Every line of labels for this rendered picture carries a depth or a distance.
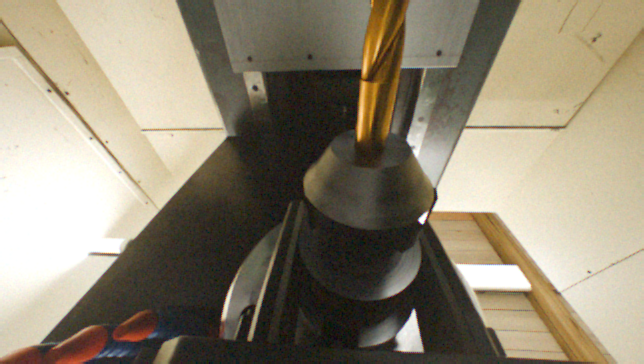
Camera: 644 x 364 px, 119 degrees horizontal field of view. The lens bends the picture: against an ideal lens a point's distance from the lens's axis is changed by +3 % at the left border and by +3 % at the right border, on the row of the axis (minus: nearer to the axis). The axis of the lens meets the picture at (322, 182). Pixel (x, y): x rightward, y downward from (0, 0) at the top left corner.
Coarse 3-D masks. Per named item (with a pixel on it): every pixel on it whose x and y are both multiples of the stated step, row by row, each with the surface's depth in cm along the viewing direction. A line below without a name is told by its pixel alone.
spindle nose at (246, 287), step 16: (272, 240) 15; (256, 256) 14; (240, 272) 13; (256, 272) 13; (240, 288) 12; (256, 288) 12; (240, 304) 12; (256, 304) 12; (224, 320) 11; (416, 320) 11; (224, 336) 11; (304, 336) 10; (400, 336) 10; (416, 336) 10
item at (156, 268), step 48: (240, 144) 52; (288, 144) 51; (192, 192) 38; (240, 192) 37; (288, 192) 37; (144, 240) 30; (192, 240) 29; (240, 240) 29; (96, 288) 24; (144, 288) 24; (192, 288) 24; (48, 336) 21
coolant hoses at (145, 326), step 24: (144, 312) 13; (168, 312) 15; (192, 312) 20; (216, 312) 20; (72, 336) 10; (96, 336) 10; (120, 336) 10; (144, 336) 12; (168, 336) 14; (216, 336) 18; (0, 360) 8; (24, 360) 9; (48, 360) 8; (72, 360) 9; (96, 360) 13; (120, 360) 15
